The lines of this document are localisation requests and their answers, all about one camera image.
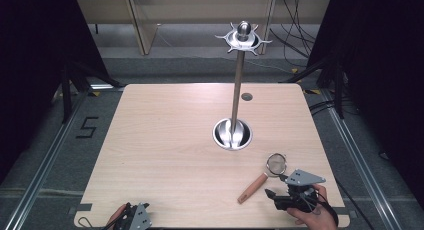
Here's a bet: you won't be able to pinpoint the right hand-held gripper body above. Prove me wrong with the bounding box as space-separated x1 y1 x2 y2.
273 168 327 213

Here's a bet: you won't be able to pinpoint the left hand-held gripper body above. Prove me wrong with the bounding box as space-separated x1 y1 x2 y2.
114 202 153 230

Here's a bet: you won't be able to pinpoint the mesh strainer with wooden handle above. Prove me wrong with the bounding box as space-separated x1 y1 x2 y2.
237 152 288 205

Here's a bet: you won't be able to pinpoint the person's left hand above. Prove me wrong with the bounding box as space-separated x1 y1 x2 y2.
105 203 128 230

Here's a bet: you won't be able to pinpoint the person's right hand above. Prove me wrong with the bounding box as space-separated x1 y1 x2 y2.
286 184 339 230

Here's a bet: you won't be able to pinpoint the black metal stand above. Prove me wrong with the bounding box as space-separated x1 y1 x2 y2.
59 60 123 125
279 55 346 120

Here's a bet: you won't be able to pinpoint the metal utensil hanging stand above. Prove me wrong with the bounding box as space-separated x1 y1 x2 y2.
212 20 273 152

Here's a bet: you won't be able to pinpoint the light wooden desk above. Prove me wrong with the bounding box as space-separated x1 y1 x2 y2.
76 0 332 57

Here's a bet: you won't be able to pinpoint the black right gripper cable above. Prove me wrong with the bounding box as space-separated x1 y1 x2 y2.
328 178 369 230

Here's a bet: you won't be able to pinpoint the aluminium floor rail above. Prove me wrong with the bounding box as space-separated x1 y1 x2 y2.
319 89 398 230
2 89 92 230

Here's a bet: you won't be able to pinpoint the black floor cables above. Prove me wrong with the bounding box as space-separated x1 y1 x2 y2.
307 99 335 117

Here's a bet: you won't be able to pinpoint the bundle of black hanging cables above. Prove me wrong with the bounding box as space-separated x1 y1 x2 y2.
268 0 322 68

